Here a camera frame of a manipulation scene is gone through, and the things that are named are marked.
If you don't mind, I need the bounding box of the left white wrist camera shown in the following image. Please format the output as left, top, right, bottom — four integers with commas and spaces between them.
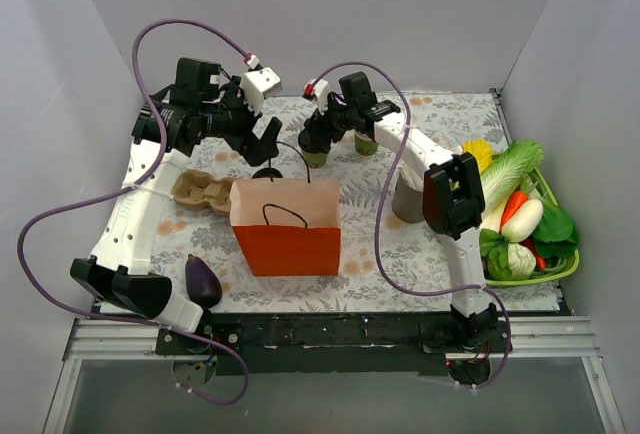
240, 67, 282, 113

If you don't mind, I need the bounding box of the green plastic basket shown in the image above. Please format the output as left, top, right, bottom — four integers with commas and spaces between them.
484, 163, 581, 288

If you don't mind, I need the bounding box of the white garlic toy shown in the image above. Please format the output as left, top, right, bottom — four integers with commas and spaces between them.
508, 243, 536, 280

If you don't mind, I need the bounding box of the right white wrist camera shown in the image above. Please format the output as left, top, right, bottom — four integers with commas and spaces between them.
303, 78, 331, 113

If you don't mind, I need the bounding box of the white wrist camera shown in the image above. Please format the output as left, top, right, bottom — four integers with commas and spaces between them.
303, 78, 331, 113
240, 67, 282, 113

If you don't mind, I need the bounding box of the grey straw holder cup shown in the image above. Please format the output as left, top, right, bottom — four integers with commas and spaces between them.
392, 165, 424, 224

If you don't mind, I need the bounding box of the napa cabbage toy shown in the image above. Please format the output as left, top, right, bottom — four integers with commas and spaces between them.
481, 139, 544, 229

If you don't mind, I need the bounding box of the orange paper bag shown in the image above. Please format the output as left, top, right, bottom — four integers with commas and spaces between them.
229, 177, 342, 277

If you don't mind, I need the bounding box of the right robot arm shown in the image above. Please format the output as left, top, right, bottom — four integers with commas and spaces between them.
298, 72, 498, 352

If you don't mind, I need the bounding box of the stack of paper cups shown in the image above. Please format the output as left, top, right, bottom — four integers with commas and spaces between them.
354, 131, 379, 157

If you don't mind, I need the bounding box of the orange carrot toy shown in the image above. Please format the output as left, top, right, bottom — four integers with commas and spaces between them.
500, 190, 529, 227

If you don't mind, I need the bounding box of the green paper cup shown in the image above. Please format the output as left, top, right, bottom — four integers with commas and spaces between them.
302, 151, 328, 169

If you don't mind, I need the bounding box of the floral tablecloth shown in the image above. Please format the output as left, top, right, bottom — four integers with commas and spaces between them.
99, 92, 561, 314

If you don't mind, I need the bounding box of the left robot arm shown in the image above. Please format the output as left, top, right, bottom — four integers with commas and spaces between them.
70, 57, 282, 354

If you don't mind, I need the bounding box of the purple cable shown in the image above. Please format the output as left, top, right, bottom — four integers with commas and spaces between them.
305, 60, 514, 390
17, 18, 261, 405

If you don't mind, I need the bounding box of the white radish toy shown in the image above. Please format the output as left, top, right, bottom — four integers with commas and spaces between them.
501, 199, 544, 243

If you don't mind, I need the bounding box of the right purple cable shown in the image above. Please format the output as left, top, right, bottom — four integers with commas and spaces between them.
305, 60, 514, 390

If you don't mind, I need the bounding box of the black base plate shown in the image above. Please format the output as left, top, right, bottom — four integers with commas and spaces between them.
155, 312, 511, 384

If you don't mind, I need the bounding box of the black plastic cup lid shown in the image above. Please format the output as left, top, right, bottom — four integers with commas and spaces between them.
298, 131, 331, 154

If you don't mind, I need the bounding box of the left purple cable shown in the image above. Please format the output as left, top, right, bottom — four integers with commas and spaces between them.
17, 18, 261, 405

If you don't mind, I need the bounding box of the aluminium frame rail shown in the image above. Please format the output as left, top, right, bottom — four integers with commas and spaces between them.
43, 316, 625, 433

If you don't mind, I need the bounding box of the purple eggplant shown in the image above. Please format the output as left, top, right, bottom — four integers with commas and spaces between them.
185, 255, 223, 309

